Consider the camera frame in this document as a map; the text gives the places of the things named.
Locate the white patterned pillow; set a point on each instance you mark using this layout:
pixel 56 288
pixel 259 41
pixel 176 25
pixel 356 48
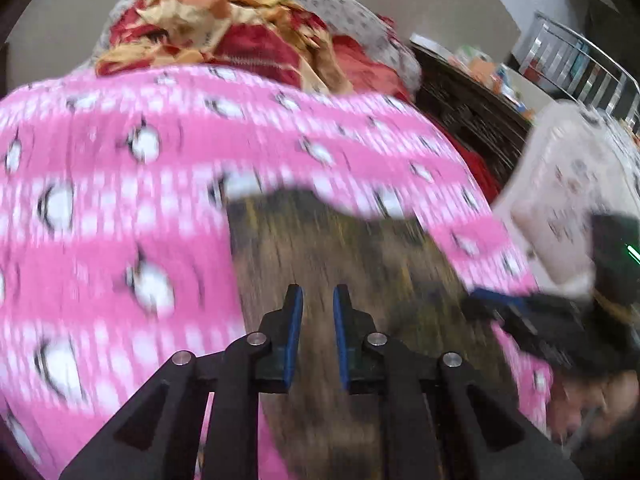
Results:
pixel 555 175

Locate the dark wooden furniture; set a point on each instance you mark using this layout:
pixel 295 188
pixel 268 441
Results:
pixel 470 115

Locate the red and gold floral cloth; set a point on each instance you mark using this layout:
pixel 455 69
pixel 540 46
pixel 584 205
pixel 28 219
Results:
pixel 225 30

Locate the brown olive patterned garment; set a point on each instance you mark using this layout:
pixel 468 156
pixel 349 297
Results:
pixel 340 240

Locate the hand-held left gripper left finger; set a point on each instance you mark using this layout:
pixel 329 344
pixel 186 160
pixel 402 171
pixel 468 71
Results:
pixel 294 340

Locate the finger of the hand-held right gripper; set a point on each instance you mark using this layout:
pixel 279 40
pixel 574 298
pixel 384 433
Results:
pixel 500 305

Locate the silver metal railing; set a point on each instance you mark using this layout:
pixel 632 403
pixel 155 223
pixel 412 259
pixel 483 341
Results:
pixel 575 60

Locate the pink penguin printed blanket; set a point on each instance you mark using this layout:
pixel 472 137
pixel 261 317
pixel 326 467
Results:
pixel 125 210

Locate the grey patterned pillow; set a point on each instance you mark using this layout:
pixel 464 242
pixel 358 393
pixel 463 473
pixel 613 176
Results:
pixel 350 15

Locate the colourful clutter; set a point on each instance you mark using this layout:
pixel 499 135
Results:
pixel 490 70

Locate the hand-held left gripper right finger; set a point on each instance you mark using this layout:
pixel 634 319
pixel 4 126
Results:
pixel 341 340

